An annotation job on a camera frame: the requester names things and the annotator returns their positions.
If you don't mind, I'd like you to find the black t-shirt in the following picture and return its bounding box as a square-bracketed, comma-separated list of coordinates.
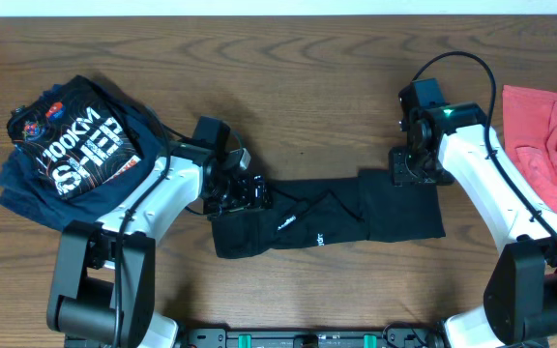
[212, 169, 446, 259]

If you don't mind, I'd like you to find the red t-shirt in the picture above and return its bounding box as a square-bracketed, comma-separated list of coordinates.
[502, 85, 557, 214]

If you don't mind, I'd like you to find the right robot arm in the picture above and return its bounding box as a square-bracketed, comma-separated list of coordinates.
[389, 101, 557, 347]

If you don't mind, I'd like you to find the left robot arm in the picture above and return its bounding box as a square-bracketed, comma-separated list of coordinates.
[46, 142, 269, 347]

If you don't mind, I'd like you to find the black printed folded shirt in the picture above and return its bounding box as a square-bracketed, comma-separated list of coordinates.
[7, 75, 143, 200]

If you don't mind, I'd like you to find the navy blue folded shirt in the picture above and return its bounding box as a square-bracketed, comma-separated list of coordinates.
[0, 80, 163, 230]

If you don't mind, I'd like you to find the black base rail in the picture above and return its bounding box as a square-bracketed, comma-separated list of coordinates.
[63, 326, 447, 348]

